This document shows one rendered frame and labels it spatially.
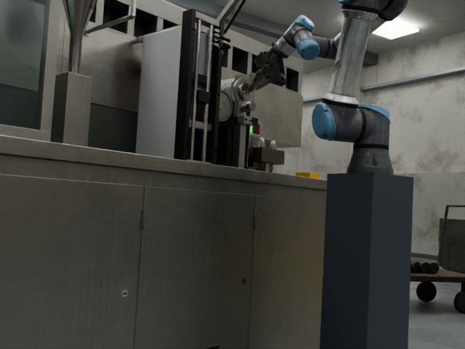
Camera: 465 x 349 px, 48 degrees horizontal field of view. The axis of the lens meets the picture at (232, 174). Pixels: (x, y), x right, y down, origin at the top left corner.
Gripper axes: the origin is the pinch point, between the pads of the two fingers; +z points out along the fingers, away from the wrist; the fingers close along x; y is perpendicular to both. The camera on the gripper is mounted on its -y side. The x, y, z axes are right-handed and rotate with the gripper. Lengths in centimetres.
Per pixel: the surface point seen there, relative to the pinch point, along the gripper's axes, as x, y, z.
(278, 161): -19.9, -21.1, 18.3
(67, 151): 97, -45, 5
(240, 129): 7.1, -13.5, 11.2
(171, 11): 16, 52, 5
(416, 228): -811, 117, 252
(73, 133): 75, -15, 26
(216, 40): 32.4, 2.3, -13.4
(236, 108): 7.9, -5.9, 7.1
